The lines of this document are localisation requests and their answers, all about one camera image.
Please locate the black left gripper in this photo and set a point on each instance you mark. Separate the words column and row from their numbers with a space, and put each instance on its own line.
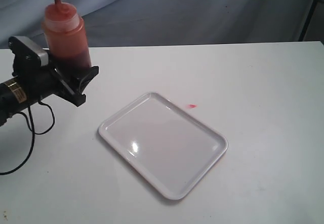
column 38, row 81

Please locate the red sauce squeeze bottle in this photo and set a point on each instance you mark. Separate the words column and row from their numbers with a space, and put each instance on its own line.
column 66, row 37

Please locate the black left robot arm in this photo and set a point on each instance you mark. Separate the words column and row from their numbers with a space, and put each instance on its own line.
column 10, row 103

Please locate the white rectangular plastic tray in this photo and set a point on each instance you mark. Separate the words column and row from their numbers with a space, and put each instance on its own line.
column 168, row 147

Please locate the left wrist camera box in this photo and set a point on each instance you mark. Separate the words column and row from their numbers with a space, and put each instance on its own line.
column 28, row 52

